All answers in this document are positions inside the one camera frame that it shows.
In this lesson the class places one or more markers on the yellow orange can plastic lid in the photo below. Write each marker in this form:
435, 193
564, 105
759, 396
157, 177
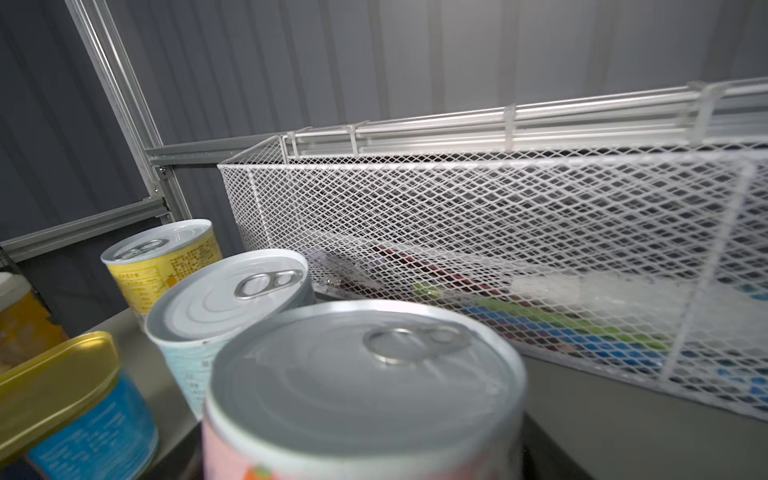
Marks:
26, 328

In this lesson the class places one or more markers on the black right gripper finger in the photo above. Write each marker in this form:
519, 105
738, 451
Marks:
544, 459

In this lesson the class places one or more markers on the yellow can pull-tab lid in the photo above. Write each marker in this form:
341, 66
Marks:
147, 265

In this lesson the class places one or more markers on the gold rectangular tin can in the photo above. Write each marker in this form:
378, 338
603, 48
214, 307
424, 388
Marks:
73, 412

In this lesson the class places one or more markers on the white wire mesh basket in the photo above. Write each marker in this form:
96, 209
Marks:
624, 235

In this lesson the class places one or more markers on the pink can pull-tab lid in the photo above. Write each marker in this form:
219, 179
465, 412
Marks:
370, 389

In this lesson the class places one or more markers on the blue can white lid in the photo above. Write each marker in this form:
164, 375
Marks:
195, 319

